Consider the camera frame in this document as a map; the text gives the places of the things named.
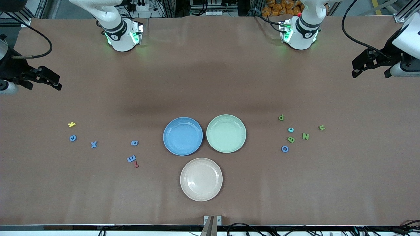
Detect beige plate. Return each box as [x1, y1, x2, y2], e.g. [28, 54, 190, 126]
[180, 158, 223, 202]

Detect pile of orange objects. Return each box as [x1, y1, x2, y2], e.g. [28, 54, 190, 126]
[262, 0, 303, 17]

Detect blue plate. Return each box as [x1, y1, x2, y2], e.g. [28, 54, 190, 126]
[163, 117, 204, 156]

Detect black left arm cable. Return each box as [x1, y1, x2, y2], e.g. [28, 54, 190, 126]
[341, 0, 396, 59]

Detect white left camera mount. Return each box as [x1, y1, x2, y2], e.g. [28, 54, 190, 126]
[390, 62, 420, 78]

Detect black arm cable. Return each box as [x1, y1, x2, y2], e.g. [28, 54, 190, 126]
[0, 12, 53, 59]
[341, 0, 396, 59]

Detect power strip with plugs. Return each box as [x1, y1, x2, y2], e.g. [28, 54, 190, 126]
[130, 0, 151, 12]

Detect metal camera bracket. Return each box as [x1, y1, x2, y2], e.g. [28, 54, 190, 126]
[203, 215, 222, 236]

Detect light green plate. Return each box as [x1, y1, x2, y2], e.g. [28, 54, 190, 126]
[206, 114, 247, 153]

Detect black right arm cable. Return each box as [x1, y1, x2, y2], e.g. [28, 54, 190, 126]
[0, 12, 53, 59]

